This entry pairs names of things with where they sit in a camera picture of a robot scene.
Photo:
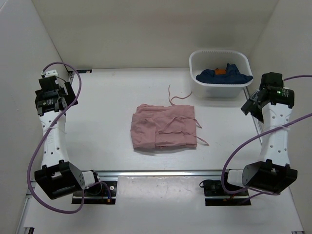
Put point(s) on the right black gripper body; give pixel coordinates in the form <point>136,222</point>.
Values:
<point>258,112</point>

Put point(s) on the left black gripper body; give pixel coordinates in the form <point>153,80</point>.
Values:
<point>39,93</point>

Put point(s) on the pink trousers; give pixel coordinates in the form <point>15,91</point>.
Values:
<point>168,127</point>

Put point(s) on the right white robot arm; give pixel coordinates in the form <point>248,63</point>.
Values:
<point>272,173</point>

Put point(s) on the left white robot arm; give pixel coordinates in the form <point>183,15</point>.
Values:
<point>58,176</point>

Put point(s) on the dark blue folded trousers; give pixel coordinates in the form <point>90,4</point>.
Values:
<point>231,75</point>

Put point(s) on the white plastic basket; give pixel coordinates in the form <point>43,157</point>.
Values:
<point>212,59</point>

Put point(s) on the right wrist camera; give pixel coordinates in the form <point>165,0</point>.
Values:
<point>271,79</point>

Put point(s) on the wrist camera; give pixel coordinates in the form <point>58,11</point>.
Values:
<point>49,81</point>
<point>271,79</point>

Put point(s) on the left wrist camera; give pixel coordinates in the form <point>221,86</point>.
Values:
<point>49,81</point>

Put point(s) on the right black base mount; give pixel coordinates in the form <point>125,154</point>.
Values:
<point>215,195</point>

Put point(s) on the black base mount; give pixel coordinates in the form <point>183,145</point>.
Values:
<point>215,195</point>
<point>100,195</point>

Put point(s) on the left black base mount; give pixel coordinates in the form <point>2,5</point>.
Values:
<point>100,195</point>

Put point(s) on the aluminium table frame rail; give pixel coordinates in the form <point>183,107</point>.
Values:
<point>158,192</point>

